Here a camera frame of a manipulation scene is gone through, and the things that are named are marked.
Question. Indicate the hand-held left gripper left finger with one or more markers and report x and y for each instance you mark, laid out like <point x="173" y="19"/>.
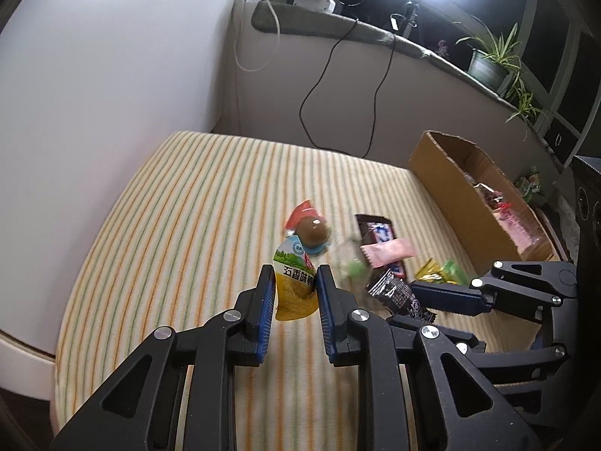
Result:
<point x="267" y="310"/>

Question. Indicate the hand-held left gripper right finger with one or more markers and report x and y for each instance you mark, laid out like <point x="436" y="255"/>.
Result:
<point x="328" y="310"/>

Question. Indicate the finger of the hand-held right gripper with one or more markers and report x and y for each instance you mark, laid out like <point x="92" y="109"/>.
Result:
<point x="446" y="297"/>
<point x="458" y="336"/>

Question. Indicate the small green snack packet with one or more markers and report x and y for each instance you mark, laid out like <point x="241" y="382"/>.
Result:
<point x="454" y="272"/>

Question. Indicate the small gold snack packet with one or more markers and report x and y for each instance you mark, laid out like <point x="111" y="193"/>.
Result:
<point x="429" y="271"/>

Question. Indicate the yellow snack packet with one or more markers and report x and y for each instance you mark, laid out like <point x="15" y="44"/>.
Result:
<point x="293" y="286"/>

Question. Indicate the clear green candy packet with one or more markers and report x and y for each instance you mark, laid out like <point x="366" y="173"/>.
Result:
<point x="350" y="265"/>

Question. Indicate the black white print packet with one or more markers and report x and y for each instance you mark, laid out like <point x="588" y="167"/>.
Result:
<point x="394" y="291"/>

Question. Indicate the pink snack packet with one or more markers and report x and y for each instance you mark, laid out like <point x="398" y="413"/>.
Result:
<point x="389" y="251"/>

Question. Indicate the red snack with brown ball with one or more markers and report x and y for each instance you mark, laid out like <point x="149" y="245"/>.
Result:
<point x="312" y="232"/>

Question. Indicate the brown chocolate bar packet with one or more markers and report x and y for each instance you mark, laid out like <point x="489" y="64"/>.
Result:
<point x="375" y="228"/>

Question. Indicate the red white snack packet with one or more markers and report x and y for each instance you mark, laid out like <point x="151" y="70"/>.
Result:
<point x="490" y="197"/>

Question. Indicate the cardboard box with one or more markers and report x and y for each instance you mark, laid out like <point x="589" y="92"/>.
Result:
<point x="450" y="183"/>

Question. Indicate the green printed bag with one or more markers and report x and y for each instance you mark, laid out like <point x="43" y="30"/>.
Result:
<point x="530" y="183"/>

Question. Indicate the striped yellow blanket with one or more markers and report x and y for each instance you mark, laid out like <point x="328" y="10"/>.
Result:
<point x="188" y="225"/>

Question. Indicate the potted spider plant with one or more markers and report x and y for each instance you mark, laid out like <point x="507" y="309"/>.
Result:
<point x="488" y="68"/>

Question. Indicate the small purple flower ornament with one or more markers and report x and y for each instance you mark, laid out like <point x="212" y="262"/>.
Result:
<point x="442" y="49"/>

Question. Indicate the black tripod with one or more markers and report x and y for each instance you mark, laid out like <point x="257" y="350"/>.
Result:
<point x="412" y="14"/>

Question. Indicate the grey windowsill mat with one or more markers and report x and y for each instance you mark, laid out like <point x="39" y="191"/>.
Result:
<point x="371" y="33"/>

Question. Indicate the white window frame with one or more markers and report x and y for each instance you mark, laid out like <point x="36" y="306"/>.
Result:
<point x="576" y="56"/>

